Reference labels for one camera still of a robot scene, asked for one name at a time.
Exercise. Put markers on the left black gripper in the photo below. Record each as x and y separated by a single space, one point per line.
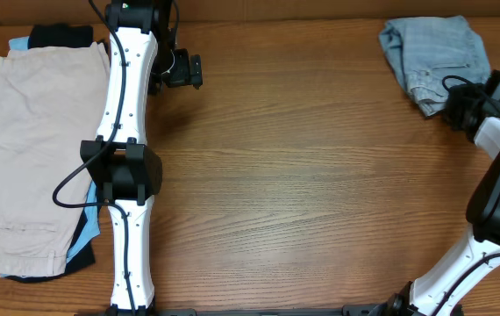
183 74

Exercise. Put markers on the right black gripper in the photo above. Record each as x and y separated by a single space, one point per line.
453 95

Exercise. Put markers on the light blue denim shorts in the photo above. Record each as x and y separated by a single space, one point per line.
422 51

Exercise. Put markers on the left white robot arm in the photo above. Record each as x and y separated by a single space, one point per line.
126 172

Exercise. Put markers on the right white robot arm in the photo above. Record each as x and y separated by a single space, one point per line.
440 291

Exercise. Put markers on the black folded garment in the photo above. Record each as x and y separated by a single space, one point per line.
61 35

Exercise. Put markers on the beige folded shorts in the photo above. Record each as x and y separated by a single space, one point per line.
39 153

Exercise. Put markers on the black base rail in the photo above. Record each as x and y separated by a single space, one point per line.
346 310

